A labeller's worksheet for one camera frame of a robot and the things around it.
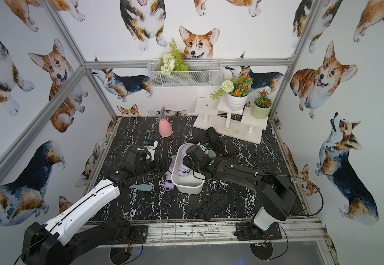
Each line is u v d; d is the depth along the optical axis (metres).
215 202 0.78
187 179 0.90
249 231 0.75
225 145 1.06
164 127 1.06
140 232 0.75
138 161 0.61
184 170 0.80
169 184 0.88
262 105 0.90
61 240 0.40
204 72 0.93
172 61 0.78
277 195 0.44
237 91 0.83
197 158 0.64
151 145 0.70
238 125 1.19
